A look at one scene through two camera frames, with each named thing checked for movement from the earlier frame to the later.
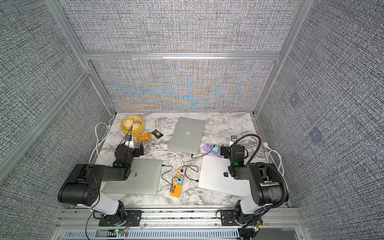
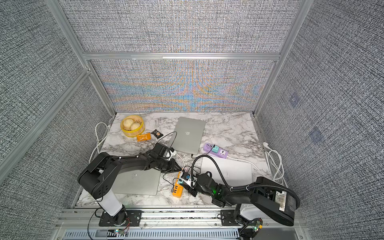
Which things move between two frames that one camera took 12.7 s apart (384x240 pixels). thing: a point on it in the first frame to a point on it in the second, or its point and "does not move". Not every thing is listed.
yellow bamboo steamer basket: [136, 122] does not move
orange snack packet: [141, 137] does not move
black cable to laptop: [171, 188] does not move
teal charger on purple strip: [215, 149] does not move
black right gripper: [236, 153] to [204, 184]
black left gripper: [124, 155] to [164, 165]
